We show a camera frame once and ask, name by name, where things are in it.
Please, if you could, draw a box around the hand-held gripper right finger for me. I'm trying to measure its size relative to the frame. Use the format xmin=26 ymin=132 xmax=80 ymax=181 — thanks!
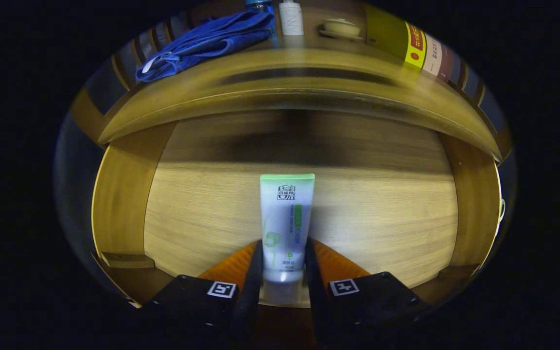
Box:
xmin=304 ymin=237 xmax=431 ymax=341

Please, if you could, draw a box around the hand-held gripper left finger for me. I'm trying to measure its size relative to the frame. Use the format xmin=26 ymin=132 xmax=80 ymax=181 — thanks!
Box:
xmin=141 ymin=240 xmax=264 ymax=341

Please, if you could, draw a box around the white green cosmetic tube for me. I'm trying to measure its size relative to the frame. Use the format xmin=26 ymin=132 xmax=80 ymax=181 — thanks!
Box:
xmin=260 ymin=174 xmax=315 ymax=304

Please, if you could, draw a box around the wooden drawer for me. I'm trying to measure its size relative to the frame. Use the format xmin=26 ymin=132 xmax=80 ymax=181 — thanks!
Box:
xmin=90 ymin=109 xmax=502 ymax=312

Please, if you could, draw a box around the wooden cabinet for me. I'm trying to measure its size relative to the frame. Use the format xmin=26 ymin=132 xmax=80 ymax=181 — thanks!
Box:
xmin=69 ymin=0 xmax=514 ymax=163

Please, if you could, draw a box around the black backdrop cloth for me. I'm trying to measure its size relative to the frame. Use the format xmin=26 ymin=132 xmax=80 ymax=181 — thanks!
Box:
xmin=52 ymin=97 xmax=115 ymax=292

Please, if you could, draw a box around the blue folded towel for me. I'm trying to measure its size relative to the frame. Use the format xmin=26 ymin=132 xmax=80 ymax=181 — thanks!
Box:
xmin=135 ymin=11 xmax=276 ymax=83

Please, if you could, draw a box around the orange white book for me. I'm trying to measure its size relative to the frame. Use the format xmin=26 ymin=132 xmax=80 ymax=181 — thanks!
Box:
xmin=422 ymin=35 xmax=443 ymax=77

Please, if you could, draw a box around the brown book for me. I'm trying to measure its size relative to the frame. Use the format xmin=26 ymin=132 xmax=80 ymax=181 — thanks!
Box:
xmin=438 ymin=43 xmax=455 ymax=83

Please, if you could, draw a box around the beige lidded teacup with saucer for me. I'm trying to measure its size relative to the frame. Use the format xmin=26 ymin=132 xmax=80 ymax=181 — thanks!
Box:
xmin=318 ymin=18 xmax=362 ymax=41

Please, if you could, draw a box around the yellow book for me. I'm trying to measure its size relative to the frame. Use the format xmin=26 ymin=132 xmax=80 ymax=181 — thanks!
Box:
xmin=364 ymin=4 xmax=427 ymax=71

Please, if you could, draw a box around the white pump bottle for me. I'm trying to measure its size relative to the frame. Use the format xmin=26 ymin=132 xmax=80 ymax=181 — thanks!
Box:
xmin=279 ymin=0 xmax=305 ymax=36

